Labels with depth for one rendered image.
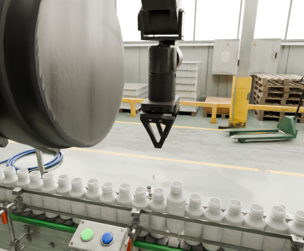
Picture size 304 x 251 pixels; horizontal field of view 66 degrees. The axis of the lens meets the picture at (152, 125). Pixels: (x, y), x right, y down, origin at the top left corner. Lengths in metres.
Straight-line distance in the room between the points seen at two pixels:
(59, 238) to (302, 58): 7.61
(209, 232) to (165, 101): 0.46
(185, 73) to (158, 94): 5.52
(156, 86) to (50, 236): 0.73
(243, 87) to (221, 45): 2.46
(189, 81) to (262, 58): 2.38
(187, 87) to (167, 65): 5.56
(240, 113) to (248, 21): 1.81
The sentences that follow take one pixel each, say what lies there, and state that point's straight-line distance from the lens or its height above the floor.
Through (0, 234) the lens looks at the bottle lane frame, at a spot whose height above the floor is 0.90.
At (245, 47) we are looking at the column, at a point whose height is 1.67.
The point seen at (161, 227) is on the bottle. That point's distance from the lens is 0.82.
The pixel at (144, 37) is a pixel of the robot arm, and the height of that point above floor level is 1.61.
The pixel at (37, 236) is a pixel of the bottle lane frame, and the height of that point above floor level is 0.93.
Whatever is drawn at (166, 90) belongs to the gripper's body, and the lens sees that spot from 0.47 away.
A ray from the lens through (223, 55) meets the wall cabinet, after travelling 7.31.
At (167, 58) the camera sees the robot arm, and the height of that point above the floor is 1.58.
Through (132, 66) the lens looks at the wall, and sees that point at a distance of 8.11.
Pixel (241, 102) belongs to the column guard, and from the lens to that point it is 5.19.
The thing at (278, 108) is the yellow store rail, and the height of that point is 0.42.
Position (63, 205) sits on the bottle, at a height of 1.06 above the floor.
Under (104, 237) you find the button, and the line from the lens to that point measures 0.70.
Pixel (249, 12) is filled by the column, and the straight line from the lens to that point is 5.30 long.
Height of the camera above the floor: 1.59
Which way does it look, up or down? 18 degrees down
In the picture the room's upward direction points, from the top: straight up
